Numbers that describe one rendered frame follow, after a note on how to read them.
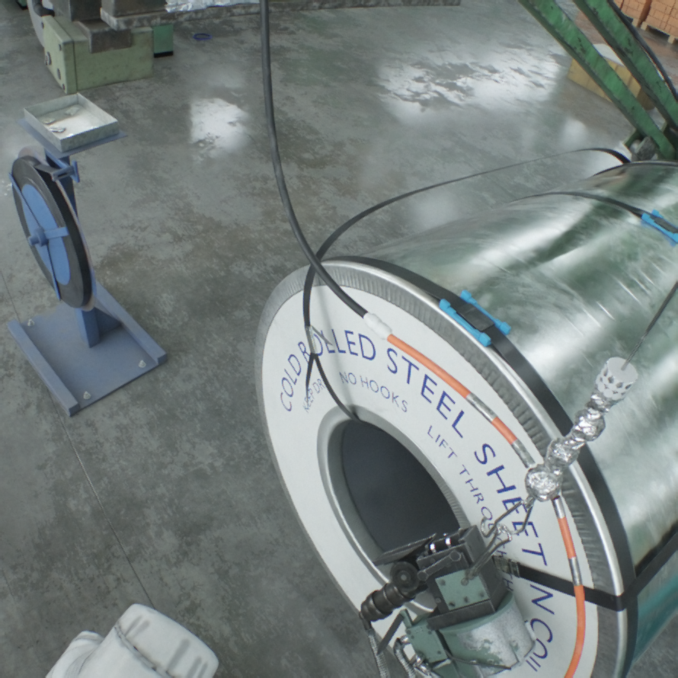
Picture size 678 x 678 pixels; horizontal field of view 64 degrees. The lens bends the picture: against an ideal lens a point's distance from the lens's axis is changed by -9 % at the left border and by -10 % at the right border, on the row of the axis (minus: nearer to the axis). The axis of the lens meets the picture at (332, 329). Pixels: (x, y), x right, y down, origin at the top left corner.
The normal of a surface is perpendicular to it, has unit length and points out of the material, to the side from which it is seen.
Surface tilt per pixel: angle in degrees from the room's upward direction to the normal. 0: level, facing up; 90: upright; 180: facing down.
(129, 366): 0
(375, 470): 49
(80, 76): 92
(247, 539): 0
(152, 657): 12
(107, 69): 92
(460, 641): 68
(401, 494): 26
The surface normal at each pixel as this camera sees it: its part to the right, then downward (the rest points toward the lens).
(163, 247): 0.13, -0.71
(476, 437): -0.80, 0.33
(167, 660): 0.46, -0.56
